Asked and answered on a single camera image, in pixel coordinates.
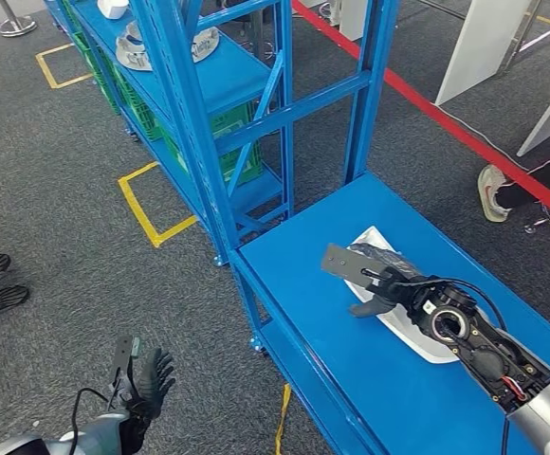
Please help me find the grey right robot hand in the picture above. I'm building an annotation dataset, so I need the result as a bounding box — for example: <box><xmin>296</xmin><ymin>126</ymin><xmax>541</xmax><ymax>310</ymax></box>
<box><xmin>348</xmin><ymin>243</ymin><xmax>428</xmax><ymax>319</ymax></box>

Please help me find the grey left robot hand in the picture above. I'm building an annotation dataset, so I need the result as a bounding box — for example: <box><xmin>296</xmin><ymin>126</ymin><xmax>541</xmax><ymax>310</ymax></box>
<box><xmin>130</xmin><ymin>348</ymin><xmax>176</xmax><ymax>421</ymax></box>

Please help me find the white plastic shell part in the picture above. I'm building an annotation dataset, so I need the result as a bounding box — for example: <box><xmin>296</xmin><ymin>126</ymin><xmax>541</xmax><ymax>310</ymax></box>
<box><xmin>343</xmin><ymin>226</ymin><xmax>492</xmax><ymax>366</ymax></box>

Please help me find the blue metal shelf rack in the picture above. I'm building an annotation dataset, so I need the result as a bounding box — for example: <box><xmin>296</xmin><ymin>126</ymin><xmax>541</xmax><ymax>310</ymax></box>
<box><xmin>130</xmin><ymin>0</ymin><xmax>550</xmax><ymax>455</ymax></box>
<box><xmin>42</xmin><ymin>0</ymin><xmax>295</xmax><ymax>265</ymax></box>

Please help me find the grey round metal part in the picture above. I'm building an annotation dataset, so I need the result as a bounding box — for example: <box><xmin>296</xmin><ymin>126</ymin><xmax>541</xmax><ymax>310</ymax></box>
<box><xmin>191</xmin><ymin>26</ymin><xmax>221</xmax><ymax>64</ymax></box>
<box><xmin>115</xmin><ymin>20</ymin><xmax>153</xmax><ymax>72</ymax></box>

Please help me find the small white plastic part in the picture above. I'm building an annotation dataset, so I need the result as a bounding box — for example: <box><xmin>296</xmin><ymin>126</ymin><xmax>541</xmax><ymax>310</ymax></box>
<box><xmin>97</xmin><ymin>0</ymin><xmax>130</xmax><ymax>21</ymax></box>

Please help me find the green plastic crate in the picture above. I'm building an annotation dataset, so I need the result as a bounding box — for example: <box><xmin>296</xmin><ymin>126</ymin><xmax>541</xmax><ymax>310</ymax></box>
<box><xmin>113</xmin><ymin>68</ymin><xmax>165</xmax><ymax>142</ymax></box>
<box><xmin>160</xmin><ymin>101</ymin><xmax>263</xmax><ymax>190</ymax></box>
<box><xmin>59</xmin><ymin>0</ymin><xmax>122</xmax><ymax>116</ymax></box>

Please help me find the chrome stanchion base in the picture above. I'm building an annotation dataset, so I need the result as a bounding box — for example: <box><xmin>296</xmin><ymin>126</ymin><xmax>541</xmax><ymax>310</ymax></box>
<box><xmin>0</xmin><ymin>0</ymin><xmax>38</xmax><ymax>38</ymax></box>

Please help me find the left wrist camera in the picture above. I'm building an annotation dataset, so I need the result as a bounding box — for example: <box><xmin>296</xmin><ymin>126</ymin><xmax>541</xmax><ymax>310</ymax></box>
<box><xmin>107</xmin><ymin>335</ymin><xmax>141</xmax><ymax>407</ymax></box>

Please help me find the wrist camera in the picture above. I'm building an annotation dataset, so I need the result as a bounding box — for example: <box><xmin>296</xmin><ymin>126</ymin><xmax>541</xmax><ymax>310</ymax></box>
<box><xmin>107</xmin><ymin>335</ymin><xmax>141</xmax><ymax>407</ymax></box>
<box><xmin>321</xmin><ymin>243</ymin><xmax>390</xmax><ymax>290</ymax></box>

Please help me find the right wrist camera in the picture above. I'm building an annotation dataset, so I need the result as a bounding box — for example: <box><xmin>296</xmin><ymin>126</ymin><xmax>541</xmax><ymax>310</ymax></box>
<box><xmin>321</xmin><ymin>243</ymin><xmax>390</xmax><ymax>290</ymax></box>

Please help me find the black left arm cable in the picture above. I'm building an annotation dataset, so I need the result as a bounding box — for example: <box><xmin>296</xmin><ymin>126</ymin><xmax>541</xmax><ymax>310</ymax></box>
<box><xmin>68</xmin><ymin>387</ymin><xmax>111</xmax><ymax>455</ymax></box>

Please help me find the steel frame table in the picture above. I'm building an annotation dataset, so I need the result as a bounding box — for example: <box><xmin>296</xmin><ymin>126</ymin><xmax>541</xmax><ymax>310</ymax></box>
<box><xmin>498</xmin><ymin>0</ymin><xmax>550</xmax><ymax>71</ymax></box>

